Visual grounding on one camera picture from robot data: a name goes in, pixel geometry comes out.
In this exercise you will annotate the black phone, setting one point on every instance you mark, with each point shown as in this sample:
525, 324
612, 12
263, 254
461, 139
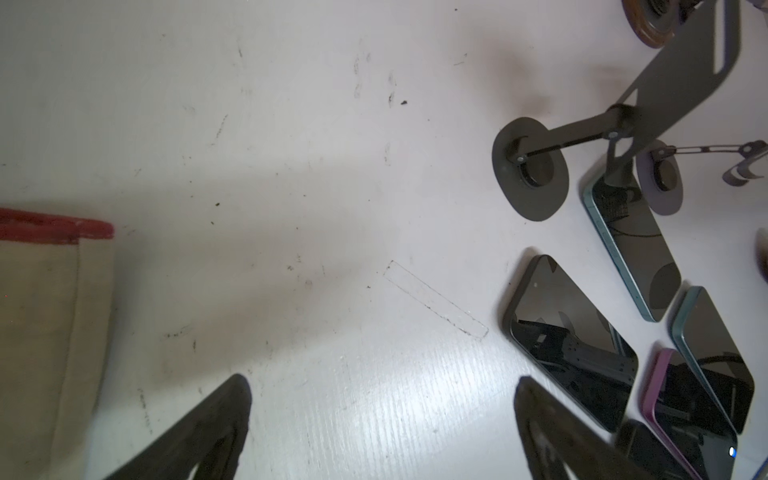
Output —
561, 330
630, 233
686, 420
702, 337
638, 443

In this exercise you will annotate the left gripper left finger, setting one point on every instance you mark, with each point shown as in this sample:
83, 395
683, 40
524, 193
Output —
205, 444

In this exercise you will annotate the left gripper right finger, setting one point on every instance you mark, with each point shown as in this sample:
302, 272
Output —
557, 443

